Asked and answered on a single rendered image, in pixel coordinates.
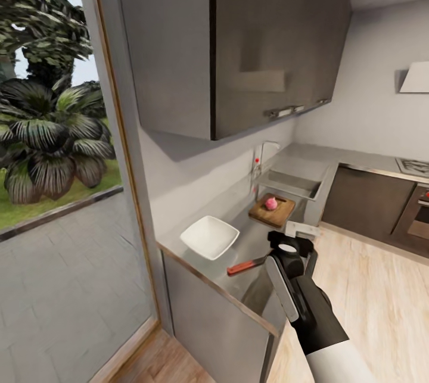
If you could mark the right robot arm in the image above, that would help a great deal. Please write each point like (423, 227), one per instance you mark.
(330, 354)

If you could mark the bowl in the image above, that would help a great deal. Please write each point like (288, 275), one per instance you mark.
(209, 237)

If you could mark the cutting board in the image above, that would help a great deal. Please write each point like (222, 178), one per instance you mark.
(275, 217)

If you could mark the parer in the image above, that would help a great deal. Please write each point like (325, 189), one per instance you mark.
(243, 266)

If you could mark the vidalia onion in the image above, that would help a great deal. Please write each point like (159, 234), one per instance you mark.
(270, 204)

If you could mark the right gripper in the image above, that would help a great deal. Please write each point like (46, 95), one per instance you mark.
(305, 246)

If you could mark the cabinet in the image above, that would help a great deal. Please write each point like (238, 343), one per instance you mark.
(211, 69)
(332, 50)

